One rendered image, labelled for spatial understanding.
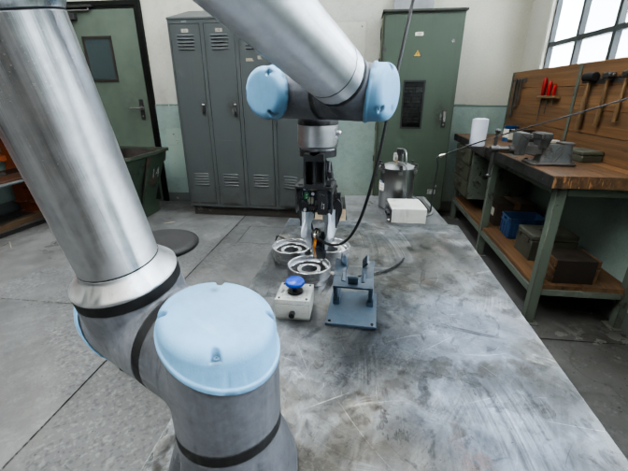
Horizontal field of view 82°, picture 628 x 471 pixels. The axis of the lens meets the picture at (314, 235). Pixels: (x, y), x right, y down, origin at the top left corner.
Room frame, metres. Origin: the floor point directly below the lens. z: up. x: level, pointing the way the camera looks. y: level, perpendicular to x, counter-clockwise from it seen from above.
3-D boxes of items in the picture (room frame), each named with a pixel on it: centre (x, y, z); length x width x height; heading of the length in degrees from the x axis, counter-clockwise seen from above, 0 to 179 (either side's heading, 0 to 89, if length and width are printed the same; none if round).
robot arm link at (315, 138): (0.69, -0.01, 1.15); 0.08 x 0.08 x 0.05
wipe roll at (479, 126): (2.80, -1.24, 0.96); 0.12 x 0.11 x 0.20; 83
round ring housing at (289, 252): (0.90, 0.06, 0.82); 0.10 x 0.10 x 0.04
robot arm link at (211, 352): (0.31, 0.10, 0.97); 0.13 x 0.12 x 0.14; 56
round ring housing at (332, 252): (0.91, -0.05, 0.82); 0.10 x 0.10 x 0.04
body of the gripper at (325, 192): (0.69, -0.01, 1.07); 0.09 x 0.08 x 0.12; 170
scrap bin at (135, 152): (3.63, 2.11, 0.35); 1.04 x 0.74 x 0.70; 83
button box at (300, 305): (0.65, 0.04, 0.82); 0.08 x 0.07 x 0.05; 173
